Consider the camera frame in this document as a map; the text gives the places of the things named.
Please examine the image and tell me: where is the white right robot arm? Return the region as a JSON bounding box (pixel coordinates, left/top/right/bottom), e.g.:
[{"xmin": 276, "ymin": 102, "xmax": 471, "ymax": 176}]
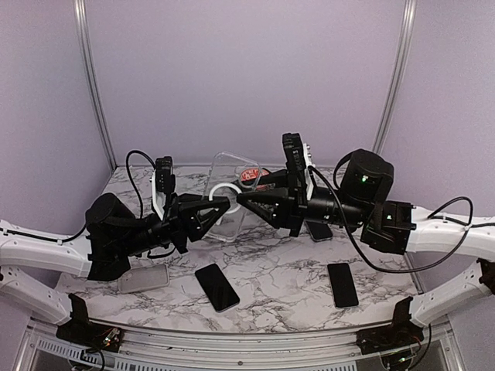
[{"xmin": 237, "ymin": 149, "xmax": 494, "ymax": 346}]

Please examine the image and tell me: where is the translucent grey phone case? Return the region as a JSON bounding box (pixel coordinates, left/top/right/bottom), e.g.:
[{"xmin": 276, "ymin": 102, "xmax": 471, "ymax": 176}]
[{"xmin": 118, "ymin": 264, "xmax": 169, "ymax": 294}]

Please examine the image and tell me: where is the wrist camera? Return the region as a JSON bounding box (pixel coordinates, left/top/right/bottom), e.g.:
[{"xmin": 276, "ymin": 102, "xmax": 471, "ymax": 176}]
[
  {"xmin": 282, "ymin": 133, "xmax": 315, "ymax": 199},
  {"xmin": 151, "ymin": 156, "xmax": 176, "ymax": 220}
]

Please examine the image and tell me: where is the dark phone in case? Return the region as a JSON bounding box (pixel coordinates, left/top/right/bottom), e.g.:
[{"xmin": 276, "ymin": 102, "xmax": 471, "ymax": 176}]
[{"xmin": 305, "ymin": 221, "xmax": 333, "ymax": 242}]

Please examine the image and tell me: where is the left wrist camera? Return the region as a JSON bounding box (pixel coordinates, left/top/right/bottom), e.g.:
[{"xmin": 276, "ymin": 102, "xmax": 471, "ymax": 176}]
[{"xmin": 151, "ymin": 156, "xmax": 176, "ymax": 220}]

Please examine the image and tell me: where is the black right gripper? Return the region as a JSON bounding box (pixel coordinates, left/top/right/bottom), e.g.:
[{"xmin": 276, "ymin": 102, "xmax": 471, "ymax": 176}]
[{"xmin": 237, "ymin": 168, "xmax": 370, "ymax": 237}]

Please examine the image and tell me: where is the black phone silver edge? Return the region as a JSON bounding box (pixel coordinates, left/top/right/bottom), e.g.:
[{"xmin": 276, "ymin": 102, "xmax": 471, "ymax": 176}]
[{"xmin": 194, "ymin": 264, "xmax": 240, "ymax": 312}]

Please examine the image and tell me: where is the right aluminium corner post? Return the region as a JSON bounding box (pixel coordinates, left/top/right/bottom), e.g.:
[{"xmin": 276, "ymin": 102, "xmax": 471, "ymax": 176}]
[{"xmin": 372, "ymin": 0, "xmax": 418, "ymax": 155}]

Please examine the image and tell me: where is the clear case white ring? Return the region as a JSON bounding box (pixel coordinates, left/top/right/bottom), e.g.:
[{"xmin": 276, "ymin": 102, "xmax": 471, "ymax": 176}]
[{"xmin": 200, "ymin": 151, "xmax": 261, "ymax": 243}]

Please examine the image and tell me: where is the front aluminium frame rail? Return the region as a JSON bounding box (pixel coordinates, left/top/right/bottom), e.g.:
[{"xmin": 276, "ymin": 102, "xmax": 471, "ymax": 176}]
[{"xmin": 15, "ymin": 312, "xmax": 465, "ymax": 371}]

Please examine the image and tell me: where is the left aluminium corner post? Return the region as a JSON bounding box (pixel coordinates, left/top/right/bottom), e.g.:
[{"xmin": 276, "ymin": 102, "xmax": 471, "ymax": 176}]
[{"xmin": 73, "ymin": 0, "xmax": 118, "ymax": 172}]

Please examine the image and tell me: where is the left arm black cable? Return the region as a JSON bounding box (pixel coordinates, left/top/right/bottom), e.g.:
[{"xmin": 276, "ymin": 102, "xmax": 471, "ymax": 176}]
[{"xmin": 49, "ymin": 149, "xmax": 159, "ymax": 244}]

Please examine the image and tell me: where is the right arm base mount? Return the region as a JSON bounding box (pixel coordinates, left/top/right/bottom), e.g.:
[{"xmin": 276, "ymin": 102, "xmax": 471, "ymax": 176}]
[{"xmin": 356, "ymin": 297, "xmax": 424, "ymax": 355}]

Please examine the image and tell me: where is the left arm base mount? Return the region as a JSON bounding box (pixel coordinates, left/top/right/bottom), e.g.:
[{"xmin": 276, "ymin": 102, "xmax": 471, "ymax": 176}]
[{"xmin": 56, "ymin": 294, "xmax": 124, "ymax": 353}]

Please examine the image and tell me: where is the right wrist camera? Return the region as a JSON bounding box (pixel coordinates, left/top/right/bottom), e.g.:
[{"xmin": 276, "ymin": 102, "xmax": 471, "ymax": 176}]
[{"xmin": 282, "ymin": 133, "xmax": 315, "ymax": 199}]

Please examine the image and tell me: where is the red white patterned bowl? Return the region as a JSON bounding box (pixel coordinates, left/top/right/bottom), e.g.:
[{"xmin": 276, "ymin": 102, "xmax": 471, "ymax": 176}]
[{"xmin": 239, "ymin": 167, "xmax": 261, "ymax": 192}]

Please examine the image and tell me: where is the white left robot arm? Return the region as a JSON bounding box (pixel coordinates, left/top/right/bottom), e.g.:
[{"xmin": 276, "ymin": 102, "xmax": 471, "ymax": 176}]
[{"xmin": 1, "ymin": 193, "xmax": 230, "ymax": 281}]

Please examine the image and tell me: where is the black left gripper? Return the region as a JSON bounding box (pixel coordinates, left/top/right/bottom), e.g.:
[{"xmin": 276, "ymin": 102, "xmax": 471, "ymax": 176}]
[{"xmin": 118, "ymin": 192, "xmax": 231, "ymax": 257}]

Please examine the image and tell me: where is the aluminium corner post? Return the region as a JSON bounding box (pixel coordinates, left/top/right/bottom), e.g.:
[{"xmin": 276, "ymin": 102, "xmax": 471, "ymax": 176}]
[
  {"xmin": 372, "ymin": 0, "xmax": 418, "ymax": 155},
  {"xmin": 73, "ymin": 0, "xmax": 118, "ymax": 172}
]

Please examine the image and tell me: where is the black phone right side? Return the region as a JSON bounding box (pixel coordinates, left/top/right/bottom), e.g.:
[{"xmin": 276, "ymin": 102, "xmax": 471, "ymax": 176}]
[{"xmin": 327, "ymin": 263, "xmax": 359, "ymax": 308}]

